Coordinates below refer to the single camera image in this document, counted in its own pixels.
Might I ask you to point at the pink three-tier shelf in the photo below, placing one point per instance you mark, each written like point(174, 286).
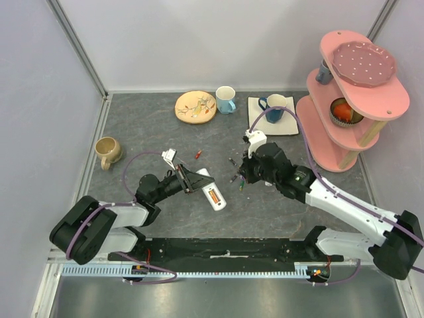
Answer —
point(336, 148)

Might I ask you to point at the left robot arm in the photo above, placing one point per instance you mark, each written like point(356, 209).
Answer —
point(91, 226)

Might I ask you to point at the yellow floral plate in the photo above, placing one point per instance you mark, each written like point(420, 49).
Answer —
point(195, 107)

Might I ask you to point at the beige ceramic mug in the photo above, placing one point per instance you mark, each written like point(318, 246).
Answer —
point(109, 151)

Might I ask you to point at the light blue mug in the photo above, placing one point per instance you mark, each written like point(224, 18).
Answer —
point(225, 98)

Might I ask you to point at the grey blue cup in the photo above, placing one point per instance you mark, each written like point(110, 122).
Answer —
point(324, 75)

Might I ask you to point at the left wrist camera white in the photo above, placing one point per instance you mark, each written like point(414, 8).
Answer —
point(169, 156)

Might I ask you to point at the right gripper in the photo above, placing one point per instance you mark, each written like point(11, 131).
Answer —
point(245, 170)

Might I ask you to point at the white slotted cable duct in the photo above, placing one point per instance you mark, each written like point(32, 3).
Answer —
point(130, 271)

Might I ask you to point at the bowl with fruit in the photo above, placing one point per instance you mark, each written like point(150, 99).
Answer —
point(342, 114)

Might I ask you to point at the red battery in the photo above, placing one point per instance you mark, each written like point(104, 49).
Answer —
point(198, 154)

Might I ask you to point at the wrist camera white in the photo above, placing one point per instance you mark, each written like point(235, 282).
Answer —
point(169, 156)
point(255, 139)

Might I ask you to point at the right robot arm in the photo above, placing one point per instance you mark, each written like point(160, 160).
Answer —
point(391, 241)

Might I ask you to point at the orange battery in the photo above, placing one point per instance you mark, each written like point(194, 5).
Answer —
point(215, 198)

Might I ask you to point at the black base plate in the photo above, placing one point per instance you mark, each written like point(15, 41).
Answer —
point(228, 254)

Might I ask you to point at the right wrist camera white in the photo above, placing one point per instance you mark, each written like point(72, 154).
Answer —
point(255, 139)

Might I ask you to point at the white square plate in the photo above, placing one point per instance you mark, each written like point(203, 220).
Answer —
point(287, 125)

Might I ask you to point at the pink dotted plate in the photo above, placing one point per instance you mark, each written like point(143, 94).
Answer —
point(363, 64)

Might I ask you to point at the white remote control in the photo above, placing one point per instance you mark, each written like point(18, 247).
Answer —
point(205, 190)

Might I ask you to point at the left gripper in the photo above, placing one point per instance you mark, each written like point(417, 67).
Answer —
point(192, 180)

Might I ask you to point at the dark blue mug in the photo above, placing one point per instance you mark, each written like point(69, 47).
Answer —
point(270, 102)

